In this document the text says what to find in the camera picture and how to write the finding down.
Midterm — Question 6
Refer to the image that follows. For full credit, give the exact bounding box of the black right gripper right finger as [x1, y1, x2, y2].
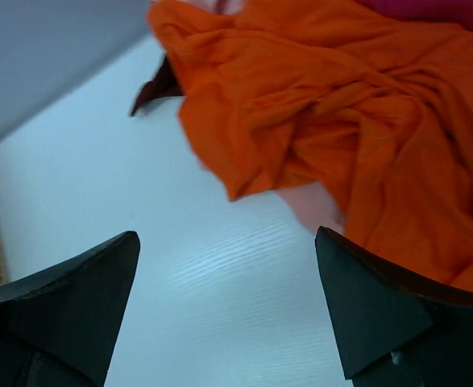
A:
[315, 227, 473, 387]

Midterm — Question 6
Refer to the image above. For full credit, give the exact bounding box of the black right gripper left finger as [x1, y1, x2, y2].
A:
[0, 231, 140, 386]

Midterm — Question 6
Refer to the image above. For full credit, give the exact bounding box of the orange t-shirt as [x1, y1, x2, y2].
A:
[147, 1, 473, 292]

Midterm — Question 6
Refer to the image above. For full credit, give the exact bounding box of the dark maroon t-shirt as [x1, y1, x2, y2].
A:
[130, 56, 184, 117]

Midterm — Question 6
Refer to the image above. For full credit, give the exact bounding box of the magenta t-shirt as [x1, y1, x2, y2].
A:
[358, 0, 473, 32]

